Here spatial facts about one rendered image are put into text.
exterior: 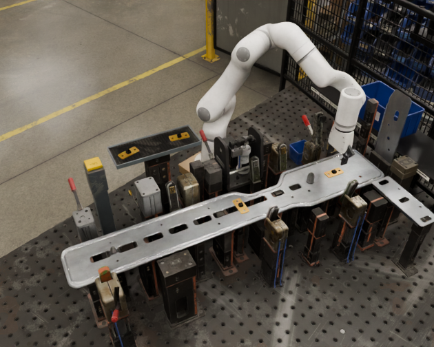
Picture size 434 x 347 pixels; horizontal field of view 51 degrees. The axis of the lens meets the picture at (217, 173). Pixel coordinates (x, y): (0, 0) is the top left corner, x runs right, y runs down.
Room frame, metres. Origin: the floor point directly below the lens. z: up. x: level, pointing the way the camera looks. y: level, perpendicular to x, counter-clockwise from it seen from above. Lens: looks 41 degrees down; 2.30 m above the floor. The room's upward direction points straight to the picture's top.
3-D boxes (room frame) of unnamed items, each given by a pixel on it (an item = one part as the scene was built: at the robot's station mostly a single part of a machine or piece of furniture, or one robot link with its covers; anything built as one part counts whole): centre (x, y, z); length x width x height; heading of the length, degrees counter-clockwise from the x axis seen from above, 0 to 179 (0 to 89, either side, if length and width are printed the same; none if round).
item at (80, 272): (1.28, -0.08, 1.00); 1.38 x 0.22 x 0.02; 116
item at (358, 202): (1.29, -0.55, 0.87); 0.12 x 0.09 x 0.35; 26
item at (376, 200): (1.37, -0.66, 0.84); 0.11 x 0.10 x 0.28; 26
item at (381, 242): (1.39, -0.74, 0.84); 0.11 x 0.06 x 0.29; 26
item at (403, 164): (1.51, -0.82, 0.88); 0.08 x 0.08 x 0.36; 26
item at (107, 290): (0.87, 0.35, 0.88); 0.15 x 0.11 x 0.36; 26
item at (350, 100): (1.51, -0.52, 1.34); 0.09 x 0.08 x 0.13; 147
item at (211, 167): (1.46, 0.02, 0.89); 0.13 x 0.11 x 0.38; 26
